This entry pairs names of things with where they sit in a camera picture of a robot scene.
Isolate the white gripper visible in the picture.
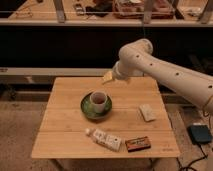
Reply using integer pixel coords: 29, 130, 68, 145
102, 62, 130, 84

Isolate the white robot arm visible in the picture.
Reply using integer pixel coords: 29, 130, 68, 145
103, 39, 213, 113

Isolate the white ceramic cup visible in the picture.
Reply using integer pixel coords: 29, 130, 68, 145
90, 91, 107, 113

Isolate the green saucer plate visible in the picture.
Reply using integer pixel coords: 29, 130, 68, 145
80, 93, 112, 120

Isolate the wooden table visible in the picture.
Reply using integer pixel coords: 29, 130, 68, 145
30, 76, 181, 171

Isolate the white wrapped packet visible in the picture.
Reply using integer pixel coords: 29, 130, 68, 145
139, 104, 156, 122

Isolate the white tube with cap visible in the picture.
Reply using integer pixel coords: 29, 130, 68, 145
85, 128, 122, 152

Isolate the red tray on shelf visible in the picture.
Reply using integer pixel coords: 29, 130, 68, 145
113, 0, 175, 18

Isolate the brown chocolate bar box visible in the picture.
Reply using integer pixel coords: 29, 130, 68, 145
125, 136, 151, 152

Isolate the metal shelf rack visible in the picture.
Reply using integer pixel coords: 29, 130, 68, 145
0, 0, 213, 27

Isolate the dark device on shelf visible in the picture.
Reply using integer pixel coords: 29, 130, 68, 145
73, 3, 85, 16

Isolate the black foot pedal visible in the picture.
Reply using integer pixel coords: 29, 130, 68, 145
187, 125, 212, 144

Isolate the black cable on floor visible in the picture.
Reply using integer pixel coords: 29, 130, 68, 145
176, 142, 213, 171

